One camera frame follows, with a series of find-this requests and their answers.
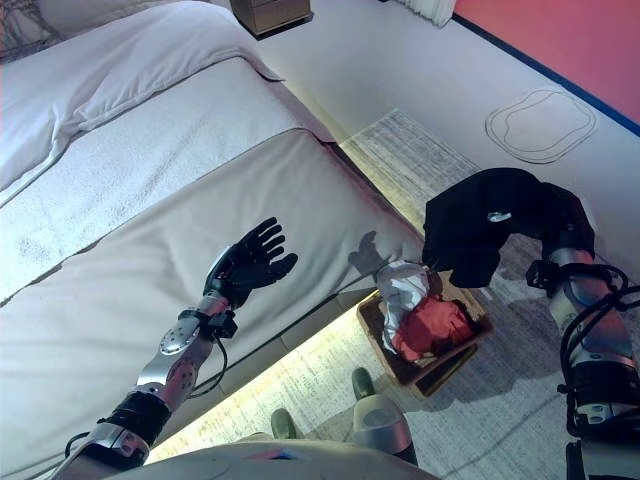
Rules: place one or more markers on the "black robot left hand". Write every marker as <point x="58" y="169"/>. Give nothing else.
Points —
<point x="245" y="270"/>

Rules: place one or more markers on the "white garment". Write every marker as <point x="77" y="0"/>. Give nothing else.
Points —
<point x="405" y="290"/>

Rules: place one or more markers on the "red garment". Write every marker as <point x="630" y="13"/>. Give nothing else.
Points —
<point x="435" y="325"/>

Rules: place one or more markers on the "black garment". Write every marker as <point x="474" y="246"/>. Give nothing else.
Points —
<point x="475" y="235"/>

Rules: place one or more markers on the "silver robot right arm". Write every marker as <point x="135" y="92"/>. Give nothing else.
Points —
<point x="600" y="345"/>

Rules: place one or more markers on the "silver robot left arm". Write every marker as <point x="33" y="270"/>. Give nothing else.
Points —
<point x="177" y="340"/>

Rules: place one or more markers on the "bed with beige cover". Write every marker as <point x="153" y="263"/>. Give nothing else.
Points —
<point x="175" y="225"/>

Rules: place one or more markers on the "tufted beige bed base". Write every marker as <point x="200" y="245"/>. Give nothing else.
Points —
<point x="300" y="335"/>

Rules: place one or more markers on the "textured white bed runner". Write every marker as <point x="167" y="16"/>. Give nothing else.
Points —
<point x="150" y="165"/>

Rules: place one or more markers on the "wicker basket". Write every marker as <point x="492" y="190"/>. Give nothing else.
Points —
<point x="440" y="372"/>

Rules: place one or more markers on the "grey robot torso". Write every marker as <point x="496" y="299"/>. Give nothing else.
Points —
<point x="225" y="465"/>

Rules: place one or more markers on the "white duvet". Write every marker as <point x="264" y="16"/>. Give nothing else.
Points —
<point x="125" y="65"/>

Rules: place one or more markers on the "wooden nightstand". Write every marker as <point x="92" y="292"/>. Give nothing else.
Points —
<point x="270" y="15"/>

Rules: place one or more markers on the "beige pillow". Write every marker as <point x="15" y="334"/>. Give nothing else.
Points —
<point x="90" y="12"/>

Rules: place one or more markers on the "white curtain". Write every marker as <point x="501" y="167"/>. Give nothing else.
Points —
<point x="430" y="10"/>

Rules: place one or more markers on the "brown patterned pillow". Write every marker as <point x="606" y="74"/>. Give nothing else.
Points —
<point x="20" y="30"/>

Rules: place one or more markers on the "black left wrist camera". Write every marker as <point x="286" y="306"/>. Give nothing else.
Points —
<point x="224" y="325"/>

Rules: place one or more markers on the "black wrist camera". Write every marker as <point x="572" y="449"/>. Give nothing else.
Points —
<point x="224" y="325"/>
<point x="537" y="274"/>

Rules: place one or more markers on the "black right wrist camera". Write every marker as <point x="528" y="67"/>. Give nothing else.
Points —
<point x="537" y="274"/>

